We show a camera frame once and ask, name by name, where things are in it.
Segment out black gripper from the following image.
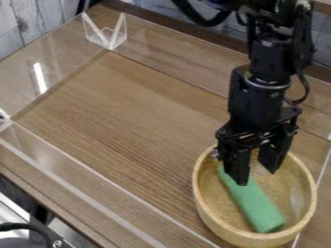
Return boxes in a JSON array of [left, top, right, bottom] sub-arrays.
[[215, 66, 302, 186]]

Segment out green rectangular block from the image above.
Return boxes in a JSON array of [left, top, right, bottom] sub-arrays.
[[217, 167, 287, 233]]

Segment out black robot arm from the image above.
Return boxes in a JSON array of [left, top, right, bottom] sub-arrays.
[[171, 0, 314, 186]]

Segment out wooden bowl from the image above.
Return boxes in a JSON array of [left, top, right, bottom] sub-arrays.
[[191, 149, 316, 248]]

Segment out clear acrylic tray wall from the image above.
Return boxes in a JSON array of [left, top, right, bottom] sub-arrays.
[[0, 4, 331, 248]]

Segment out clear acrylic corner bracket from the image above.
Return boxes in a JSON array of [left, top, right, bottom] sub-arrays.
[[81, 13, 127, 50]]

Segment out black metal bracket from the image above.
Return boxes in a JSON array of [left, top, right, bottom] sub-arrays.
[[28, 216, 67, 248]]

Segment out black cable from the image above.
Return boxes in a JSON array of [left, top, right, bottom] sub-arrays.
[[0, 222, 56, 248]]

